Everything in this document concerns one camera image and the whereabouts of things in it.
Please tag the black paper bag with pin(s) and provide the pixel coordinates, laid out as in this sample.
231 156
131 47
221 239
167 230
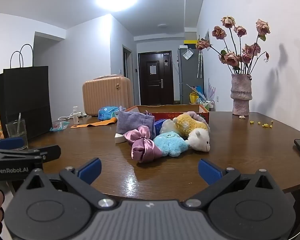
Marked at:
25 100

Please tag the pink satin bonnet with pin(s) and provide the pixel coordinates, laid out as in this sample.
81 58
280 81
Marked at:
142 150

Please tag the red cardboard box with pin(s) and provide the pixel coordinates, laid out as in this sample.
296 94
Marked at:
165 115

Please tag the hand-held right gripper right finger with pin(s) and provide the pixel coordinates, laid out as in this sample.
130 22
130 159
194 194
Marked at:
210 171

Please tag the paper note on refrigerator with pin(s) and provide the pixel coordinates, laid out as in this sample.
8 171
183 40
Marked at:
188 54

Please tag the cups with stationery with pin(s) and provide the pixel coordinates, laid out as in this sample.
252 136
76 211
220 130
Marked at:
207 102

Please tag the small white spray bottle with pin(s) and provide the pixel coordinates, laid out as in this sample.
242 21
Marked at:
76 117

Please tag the pink textured vase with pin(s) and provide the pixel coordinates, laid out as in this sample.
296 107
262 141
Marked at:
241 97

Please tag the scattered yellow flower bits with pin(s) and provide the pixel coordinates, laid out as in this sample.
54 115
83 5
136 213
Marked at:
265 125

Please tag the yellow black box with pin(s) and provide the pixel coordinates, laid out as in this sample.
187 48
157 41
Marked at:
190 42

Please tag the thin white stick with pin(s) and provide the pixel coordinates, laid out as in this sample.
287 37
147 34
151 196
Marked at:
19 122

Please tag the purple cloth pouch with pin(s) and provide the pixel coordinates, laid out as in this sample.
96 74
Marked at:
132 122

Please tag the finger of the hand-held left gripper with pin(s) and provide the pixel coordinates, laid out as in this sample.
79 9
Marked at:
51 152
10 143

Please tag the grey refrigerator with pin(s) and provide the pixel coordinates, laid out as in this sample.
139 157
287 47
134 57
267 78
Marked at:
187 80

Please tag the clear drinking glass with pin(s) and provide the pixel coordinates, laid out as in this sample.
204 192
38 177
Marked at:
16 136

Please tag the white wedge sponge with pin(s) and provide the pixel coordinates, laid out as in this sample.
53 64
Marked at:
119 138

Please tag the bunch of dried pink roses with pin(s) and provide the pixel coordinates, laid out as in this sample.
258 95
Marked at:
231 58

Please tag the pink ribbed suitcase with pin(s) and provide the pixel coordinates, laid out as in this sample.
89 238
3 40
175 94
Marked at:
105 95

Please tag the blue wipes packet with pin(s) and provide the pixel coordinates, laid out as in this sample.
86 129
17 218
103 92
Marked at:
107 113

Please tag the blue tissue pack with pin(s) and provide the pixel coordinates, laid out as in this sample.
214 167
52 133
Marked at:
158 126

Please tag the paper notice on door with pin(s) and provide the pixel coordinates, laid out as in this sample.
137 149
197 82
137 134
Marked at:
153 70

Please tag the dark wooden door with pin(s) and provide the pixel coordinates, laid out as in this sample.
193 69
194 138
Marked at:
155 87

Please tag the yellow plastic container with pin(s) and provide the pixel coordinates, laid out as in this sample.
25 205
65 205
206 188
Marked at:
193 98

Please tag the yellow white alpaca plush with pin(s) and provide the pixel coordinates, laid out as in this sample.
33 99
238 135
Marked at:
190 125

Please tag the blue plush toy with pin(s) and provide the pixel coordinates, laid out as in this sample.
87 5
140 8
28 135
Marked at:
170 145

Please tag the clear plastic bag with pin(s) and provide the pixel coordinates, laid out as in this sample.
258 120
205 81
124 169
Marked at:
58 126

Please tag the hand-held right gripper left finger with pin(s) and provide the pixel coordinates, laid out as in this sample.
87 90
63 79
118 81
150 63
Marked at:
90 171

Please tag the orange cloth strip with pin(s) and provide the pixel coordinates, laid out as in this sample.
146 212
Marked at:
100 123

